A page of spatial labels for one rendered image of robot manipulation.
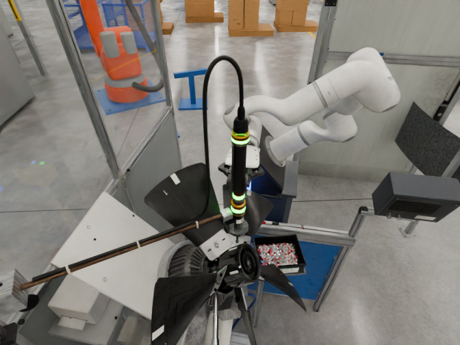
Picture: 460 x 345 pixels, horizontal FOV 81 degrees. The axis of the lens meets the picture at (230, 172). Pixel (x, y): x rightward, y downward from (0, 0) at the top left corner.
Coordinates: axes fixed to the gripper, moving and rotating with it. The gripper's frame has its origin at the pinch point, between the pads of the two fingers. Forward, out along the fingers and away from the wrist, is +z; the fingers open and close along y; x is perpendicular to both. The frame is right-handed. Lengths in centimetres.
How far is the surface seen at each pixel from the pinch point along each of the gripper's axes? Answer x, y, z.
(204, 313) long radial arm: -35.7, 6.6, 22.0
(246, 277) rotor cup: -23.4, -5.1, 14.9
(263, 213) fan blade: -29.3, -8.1, -15.6
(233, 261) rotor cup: -20.8, -0.8, 12.1
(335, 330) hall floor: -146, -65, -24
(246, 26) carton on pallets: -122, 85, -748
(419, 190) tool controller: -23, -67, -32
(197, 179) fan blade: -6.2, 13.8, -6.0
